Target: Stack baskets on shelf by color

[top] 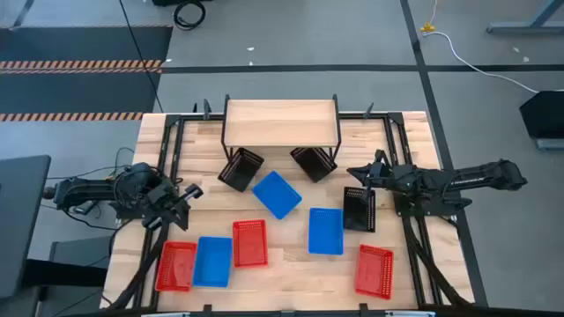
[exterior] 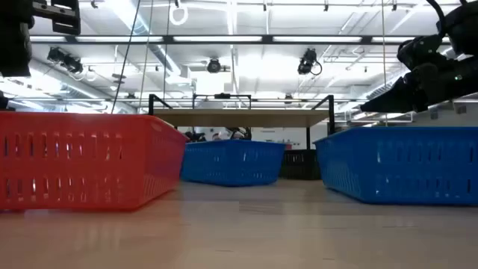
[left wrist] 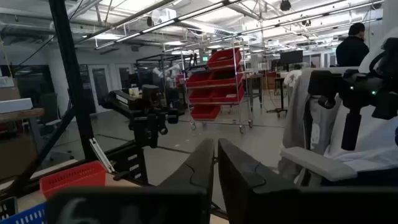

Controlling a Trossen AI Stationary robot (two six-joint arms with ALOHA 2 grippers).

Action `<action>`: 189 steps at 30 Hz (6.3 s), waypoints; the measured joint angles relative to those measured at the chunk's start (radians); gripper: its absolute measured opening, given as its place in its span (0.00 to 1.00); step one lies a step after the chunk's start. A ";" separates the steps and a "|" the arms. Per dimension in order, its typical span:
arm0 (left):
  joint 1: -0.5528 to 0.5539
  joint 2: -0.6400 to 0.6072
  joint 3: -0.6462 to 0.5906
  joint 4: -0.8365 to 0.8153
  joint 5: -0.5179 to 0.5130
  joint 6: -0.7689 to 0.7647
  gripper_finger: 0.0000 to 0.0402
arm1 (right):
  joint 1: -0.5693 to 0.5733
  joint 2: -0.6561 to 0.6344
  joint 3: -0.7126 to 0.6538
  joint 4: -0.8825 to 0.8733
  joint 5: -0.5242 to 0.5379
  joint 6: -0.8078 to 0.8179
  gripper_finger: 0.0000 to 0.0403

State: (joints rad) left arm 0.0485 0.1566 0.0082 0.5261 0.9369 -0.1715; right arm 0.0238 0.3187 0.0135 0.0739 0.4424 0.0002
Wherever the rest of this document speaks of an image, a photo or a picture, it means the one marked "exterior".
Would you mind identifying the blue plastic basket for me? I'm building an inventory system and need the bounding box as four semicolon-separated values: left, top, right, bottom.
180;139;287;188
313;126;478;207

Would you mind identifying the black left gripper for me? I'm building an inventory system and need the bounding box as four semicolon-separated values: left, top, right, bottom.
0;0;34;78

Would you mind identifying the yellow hanging cable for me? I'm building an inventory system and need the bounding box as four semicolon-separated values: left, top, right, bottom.
380;0;388;127

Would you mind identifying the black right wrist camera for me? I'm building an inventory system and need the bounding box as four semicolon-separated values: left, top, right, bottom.
397;34;446;72

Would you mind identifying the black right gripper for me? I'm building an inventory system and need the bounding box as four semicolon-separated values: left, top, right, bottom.
360;55;478;114

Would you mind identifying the black hanging cable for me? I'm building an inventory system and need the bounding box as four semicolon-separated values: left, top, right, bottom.
110;0;143;114

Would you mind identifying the white cable ring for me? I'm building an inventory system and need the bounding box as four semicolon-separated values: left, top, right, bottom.
168;1;189;27

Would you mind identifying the white LED light strip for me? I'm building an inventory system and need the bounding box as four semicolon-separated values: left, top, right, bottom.
75;36;164;43
173;36;263;43
29;36;68;43
272;36;363;43
371;36;415;43

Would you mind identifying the round black ceiling camera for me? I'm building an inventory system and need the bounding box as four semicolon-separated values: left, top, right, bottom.
206;57;223;75

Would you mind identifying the red plastic basket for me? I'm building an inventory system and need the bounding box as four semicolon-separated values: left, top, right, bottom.
0;111;189;212

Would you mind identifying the black ceiling camera with cable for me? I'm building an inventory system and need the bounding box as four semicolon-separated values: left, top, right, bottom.
297;47;323;77

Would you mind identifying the black plastic basket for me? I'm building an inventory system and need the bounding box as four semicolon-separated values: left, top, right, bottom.
279;149;323;181

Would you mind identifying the black overhead frame bar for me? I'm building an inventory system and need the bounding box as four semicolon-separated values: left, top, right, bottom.
28;34;455;46

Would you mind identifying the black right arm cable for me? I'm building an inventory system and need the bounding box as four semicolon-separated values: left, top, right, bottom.
425;0;448;37

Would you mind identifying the black twin ceiling light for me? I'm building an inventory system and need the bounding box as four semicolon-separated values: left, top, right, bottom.
46;46;85;75

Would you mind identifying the wooden shelf with black frame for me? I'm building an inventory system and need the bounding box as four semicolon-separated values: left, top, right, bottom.
148;93;336;151

